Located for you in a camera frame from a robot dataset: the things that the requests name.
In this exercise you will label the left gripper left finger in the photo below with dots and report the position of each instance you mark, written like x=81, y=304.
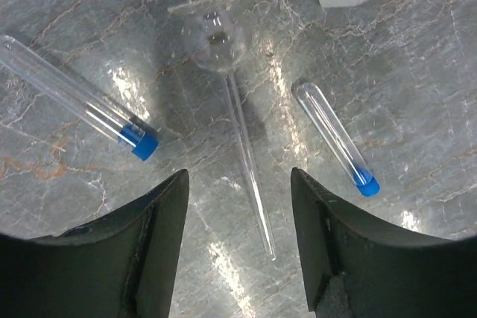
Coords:
x=122, y=264

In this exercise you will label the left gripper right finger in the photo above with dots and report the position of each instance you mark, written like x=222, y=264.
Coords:
x=378, y=269

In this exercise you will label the blue cap tube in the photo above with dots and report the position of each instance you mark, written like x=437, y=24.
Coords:
x=80, y=97
x=312, y=100

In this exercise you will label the glass stirring pipette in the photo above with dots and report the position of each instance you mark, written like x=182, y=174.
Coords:
x=218, y=41

